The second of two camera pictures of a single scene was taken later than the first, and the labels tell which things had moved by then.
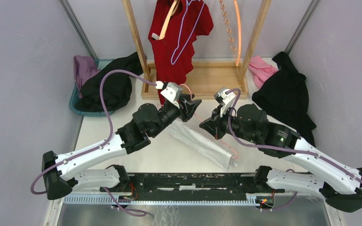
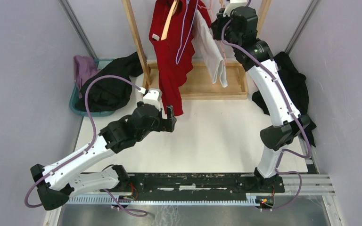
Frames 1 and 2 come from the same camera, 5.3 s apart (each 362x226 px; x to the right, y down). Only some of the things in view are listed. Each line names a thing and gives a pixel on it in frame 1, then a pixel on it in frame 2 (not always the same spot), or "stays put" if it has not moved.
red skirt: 175,54 stays put
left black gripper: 190,106 to 166,125
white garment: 201,145 to 204,39
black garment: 283,97 stays put
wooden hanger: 173,8 stays put
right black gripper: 213,125 to 216,25
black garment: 117,87 stays put
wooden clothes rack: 209,80 stays put
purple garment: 84,67 stays put
